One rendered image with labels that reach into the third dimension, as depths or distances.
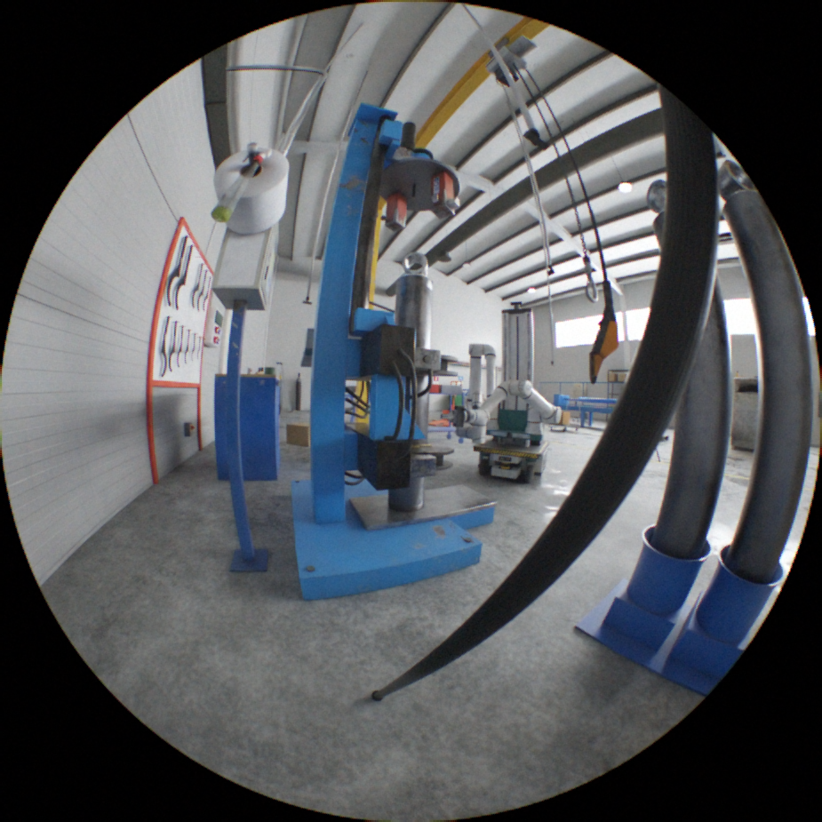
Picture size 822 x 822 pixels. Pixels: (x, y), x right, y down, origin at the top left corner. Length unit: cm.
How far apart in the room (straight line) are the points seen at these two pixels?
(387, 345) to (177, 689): 141
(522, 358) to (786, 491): 264
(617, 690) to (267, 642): 109
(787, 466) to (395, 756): 118
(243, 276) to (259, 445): 171
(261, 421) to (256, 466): 41
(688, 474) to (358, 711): 112
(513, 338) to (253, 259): 257
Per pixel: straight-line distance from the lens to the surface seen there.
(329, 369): 133
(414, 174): 200
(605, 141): 634
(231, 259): 118
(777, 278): 103
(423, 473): 121
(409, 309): 150
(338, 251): 152
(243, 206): 105
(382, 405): 111
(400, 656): 98
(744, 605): 108
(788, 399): 96
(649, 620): 113
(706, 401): 94
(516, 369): 298
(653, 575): 105
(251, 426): 251
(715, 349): 97
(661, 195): 134
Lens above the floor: 80
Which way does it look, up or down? 3 degrees down
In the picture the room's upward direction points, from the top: 2 degrees clockwise
